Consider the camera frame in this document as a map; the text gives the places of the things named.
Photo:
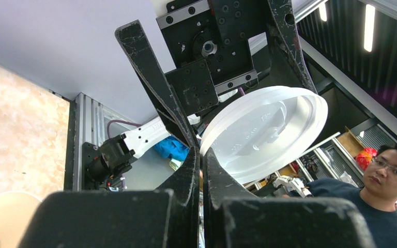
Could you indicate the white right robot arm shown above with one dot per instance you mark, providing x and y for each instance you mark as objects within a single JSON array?
[{"x": 117, "y": 153}]

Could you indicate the blue snack bag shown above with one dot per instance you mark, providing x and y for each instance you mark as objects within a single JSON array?
[{"x": 172, "y": 148}]

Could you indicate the white plastic cup lid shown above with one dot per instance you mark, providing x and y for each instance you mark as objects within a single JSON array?
[{"x": 263, "y": 131}]

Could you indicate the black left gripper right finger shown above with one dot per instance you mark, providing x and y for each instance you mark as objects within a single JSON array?
[{"x": 234, "y": 217}]

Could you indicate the white paper coffee cup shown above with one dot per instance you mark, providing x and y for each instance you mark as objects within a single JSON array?
[{"x": 16, "y": 212}]

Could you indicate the man in dark shirt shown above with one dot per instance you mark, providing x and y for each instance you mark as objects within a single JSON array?
[{"x": 375, "y": 200}]

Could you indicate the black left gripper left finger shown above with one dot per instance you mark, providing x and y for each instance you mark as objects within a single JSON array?
[{"x": 164, "y": 217}]

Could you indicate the aluminium frame rail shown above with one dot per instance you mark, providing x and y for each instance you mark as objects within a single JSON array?
[{"x": 90, "y": 125}]

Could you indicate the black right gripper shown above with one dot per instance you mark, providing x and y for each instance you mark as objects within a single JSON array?
[{"x": 208, "y": 43}]

